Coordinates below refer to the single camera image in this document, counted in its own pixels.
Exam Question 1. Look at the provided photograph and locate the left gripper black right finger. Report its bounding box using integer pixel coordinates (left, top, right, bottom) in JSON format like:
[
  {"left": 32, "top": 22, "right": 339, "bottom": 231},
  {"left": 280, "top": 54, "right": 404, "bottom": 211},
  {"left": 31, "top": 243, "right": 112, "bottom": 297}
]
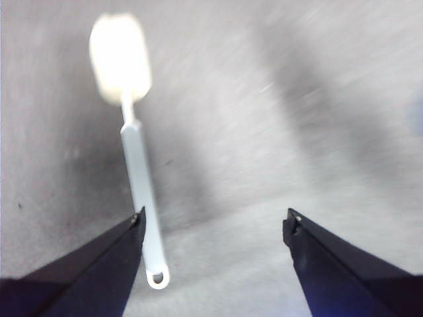
[{"left": 282, "top": 207, "right": 423, "bottom": 317}]

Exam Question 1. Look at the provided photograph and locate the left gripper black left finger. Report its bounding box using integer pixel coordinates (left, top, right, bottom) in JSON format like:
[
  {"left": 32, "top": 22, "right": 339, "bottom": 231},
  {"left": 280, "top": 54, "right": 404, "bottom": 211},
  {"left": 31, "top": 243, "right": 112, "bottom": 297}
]
[{"left": 0, "top": 205, "right": 147, "bottom": 317}]

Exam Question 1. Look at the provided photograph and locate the grey-handled sponge cup brush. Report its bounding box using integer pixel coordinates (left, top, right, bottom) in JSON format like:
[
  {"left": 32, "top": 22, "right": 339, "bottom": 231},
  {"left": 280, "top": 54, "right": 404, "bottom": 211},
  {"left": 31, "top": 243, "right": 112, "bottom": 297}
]
[{"left": 88, "top": 12, "right": 171, "bottom": 291}]

